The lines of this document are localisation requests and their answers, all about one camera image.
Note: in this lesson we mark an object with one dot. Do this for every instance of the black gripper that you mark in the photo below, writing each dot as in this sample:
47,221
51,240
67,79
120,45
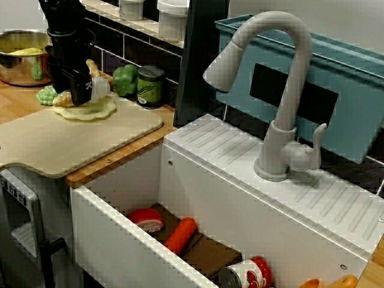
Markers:
69,51

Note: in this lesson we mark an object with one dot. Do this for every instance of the toy ice cream cone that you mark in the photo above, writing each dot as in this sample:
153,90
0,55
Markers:
100,88

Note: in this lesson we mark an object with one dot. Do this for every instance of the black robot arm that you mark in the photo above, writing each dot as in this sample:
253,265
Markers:
60,15

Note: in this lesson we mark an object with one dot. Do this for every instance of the toy chicken drumstick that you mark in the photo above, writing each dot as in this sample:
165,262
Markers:
91,67

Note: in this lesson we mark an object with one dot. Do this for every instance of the green toy grapes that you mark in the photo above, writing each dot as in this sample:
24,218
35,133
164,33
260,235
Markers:
45,97

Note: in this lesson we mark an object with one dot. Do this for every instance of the pale yellow toy dough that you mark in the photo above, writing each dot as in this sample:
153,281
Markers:
96,112

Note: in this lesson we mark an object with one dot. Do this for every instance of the yellow toy corn cob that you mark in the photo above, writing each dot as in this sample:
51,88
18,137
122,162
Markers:
27,51

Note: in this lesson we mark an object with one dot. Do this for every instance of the green toy bell pepper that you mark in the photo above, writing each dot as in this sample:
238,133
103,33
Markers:
126,81

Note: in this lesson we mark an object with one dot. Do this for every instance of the stainless steel pot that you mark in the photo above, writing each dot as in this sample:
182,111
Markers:
15,69

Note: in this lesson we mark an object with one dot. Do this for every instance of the light wooden cutting board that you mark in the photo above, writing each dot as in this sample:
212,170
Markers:
90,141

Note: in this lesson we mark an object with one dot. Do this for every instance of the green peas toy can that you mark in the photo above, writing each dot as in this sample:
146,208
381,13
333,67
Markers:
150,90

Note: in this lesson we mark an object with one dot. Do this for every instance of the beige tiled ledge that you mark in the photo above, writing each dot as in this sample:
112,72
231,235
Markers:
144,27

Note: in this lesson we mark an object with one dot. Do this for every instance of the white printed storage jar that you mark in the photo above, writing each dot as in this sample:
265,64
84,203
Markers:
130,10

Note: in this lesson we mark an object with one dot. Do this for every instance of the grey appliance front panel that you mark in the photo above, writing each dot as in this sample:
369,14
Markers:
27,204

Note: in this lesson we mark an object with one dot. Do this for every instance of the red toy cheese wedge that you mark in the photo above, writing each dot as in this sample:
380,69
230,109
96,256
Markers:
145,219

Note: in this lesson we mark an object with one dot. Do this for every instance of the orange toy sausage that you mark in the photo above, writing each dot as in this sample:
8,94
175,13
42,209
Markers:
180,237

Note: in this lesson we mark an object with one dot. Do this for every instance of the white toy sink unit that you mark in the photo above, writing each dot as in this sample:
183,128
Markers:
225,195

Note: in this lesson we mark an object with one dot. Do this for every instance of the grey toy faucet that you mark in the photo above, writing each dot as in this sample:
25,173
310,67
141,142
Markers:
288,105

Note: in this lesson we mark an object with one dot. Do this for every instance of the brown folded cloth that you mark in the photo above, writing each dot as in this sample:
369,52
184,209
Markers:
210,255

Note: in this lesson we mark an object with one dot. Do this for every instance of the red white tomato can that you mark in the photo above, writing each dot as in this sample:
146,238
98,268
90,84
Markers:
246,276

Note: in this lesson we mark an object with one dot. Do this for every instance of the teal plastic bin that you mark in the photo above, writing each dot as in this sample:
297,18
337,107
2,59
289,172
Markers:
354,105

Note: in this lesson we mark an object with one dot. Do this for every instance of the dark vertical post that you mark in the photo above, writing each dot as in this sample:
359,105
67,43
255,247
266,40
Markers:
198,75

